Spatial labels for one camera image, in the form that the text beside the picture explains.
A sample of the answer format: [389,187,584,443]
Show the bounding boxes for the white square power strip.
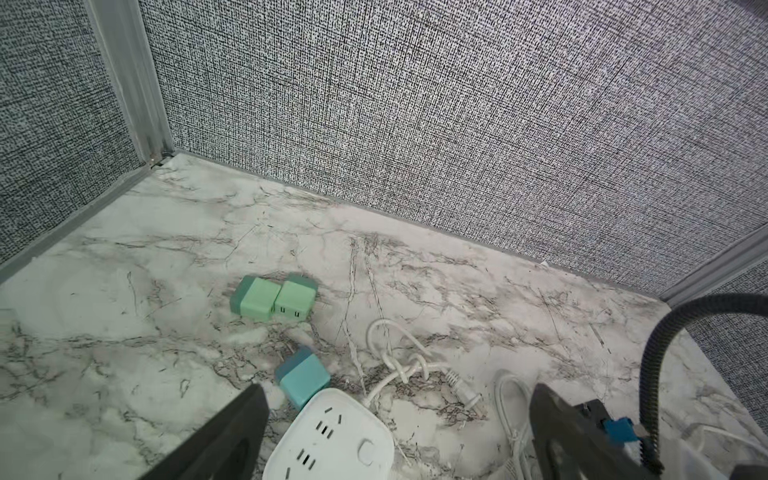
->
[262,388,395,480]

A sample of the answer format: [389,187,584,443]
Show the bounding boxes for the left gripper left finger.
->
[143,384,269,480]

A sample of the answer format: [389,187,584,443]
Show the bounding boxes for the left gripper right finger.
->
[529,383,654,480]

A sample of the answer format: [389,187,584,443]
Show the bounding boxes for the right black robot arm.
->
[598,293,767,479]

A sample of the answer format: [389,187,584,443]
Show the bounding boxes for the teal plug cube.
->
[275,346,331,411]

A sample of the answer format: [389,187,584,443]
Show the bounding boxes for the green plug cube far-left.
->
[229,275,281,322]

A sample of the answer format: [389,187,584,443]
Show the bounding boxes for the square strip white cable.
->
[359,317,484,412]

